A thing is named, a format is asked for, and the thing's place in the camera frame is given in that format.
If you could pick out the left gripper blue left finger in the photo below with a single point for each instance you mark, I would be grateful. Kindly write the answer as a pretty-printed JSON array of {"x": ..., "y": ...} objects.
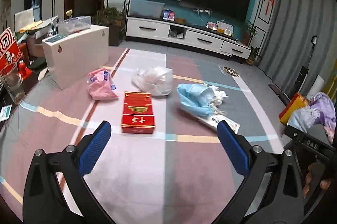
[{"x": 91, "y": 147}]

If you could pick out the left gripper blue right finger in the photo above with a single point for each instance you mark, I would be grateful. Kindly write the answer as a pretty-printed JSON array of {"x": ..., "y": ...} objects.
[{"x": 234, "y": 149}]

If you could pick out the blue face mask bundle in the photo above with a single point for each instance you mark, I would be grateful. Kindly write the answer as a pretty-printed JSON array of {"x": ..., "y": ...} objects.
[{"x": 196, "y": 99}]

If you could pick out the white translucent plastic bag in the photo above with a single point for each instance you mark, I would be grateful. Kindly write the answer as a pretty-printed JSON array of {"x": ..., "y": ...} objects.
[{"x": 158, "y": 81}]

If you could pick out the white tissue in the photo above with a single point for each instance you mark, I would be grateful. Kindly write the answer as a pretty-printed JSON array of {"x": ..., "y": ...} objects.
[{"x": 217, "y": 100}]

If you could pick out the person's right hand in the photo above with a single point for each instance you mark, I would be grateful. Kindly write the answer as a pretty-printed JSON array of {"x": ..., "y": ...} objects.
[{"x": 313, "y": 171}]

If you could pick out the light blue plastic bag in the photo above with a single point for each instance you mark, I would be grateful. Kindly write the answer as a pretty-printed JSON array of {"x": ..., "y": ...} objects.
[{"x": 303, "y": 118}]

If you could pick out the purple crumpled clothing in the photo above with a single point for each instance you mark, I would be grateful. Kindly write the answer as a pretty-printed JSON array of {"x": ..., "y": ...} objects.
[{"x": 322, "y": 103}]

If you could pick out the orange yellow paper bag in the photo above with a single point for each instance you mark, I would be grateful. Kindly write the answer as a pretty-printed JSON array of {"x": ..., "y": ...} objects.
[{"x": 297, "y": 102}]

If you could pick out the red cigarette carton box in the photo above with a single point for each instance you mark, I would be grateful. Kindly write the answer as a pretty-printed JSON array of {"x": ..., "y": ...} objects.
[{"x": 138, "y": 116}]

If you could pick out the black upright vacuum cleaner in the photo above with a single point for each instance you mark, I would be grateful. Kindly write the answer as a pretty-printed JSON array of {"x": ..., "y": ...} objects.
[{"x": 301, "y": 76}]

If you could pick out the pink plastic bag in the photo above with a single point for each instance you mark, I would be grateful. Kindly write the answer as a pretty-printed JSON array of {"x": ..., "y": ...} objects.
[{"x": 101, "y": 86}]

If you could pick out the multicolour striped floor mat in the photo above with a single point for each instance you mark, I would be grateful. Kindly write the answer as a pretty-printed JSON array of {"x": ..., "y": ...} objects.
[{"x": 180, "y": 173}]

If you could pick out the white low side cabinet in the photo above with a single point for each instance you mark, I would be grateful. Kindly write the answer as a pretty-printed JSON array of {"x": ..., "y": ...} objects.
[{"x": 72, "y": 57}]

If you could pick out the potted plant by curtain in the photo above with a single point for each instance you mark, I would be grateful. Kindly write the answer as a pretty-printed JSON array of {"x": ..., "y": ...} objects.
[{"x": 254, "y": 56}]

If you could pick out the clear plastic cup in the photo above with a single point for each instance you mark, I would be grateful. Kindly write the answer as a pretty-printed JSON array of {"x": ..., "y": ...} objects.
[{"x": 12, "y": 82}]

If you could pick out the tall potted plant on stand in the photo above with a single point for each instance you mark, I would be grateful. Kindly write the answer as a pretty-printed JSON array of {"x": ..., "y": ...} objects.
[{"x": 247, "y": 34}]

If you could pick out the clear container on side cabinet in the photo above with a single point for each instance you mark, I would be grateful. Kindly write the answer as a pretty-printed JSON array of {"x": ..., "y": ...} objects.
[{"x": 73, "y": 25}]

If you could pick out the white TV stand cabinet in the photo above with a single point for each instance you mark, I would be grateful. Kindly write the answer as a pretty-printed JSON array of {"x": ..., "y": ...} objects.
[{"x": 171, "y": 32}]

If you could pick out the red KFC paper bag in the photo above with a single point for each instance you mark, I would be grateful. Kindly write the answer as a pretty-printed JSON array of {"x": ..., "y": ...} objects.
[{"x": 10, "y": 52}]

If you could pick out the potted plants left of stand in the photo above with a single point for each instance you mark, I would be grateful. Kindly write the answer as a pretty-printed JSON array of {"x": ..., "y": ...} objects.
[{"x": 114, "y": 19}]

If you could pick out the grey curtain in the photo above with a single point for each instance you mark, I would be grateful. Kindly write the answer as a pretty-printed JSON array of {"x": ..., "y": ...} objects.
[{"x": 303, "y": 32}]

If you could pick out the clear plastic storage box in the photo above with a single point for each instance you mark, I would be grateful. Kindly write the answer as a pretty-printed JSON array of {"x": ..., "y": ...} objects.
[{"x": 146, "y": 8}]

